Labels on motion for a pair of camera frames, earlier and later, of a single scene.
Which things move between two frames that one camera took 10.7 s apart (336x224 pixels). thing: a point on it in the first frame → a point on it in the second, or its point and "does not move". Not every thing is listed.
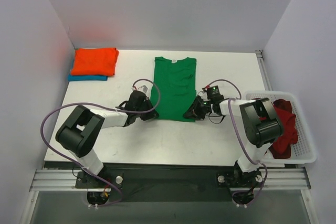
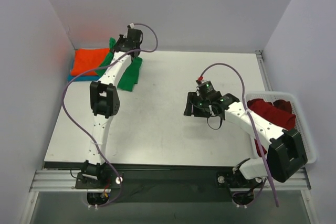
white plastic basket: x=302 y=152 does not move
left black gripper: x=146 y=109 → x=121 y=43
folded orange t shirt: x=95 y=61 does not move
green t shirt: x=176 y=81 → x=130 y=77
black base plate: x=146 y=185 does not move
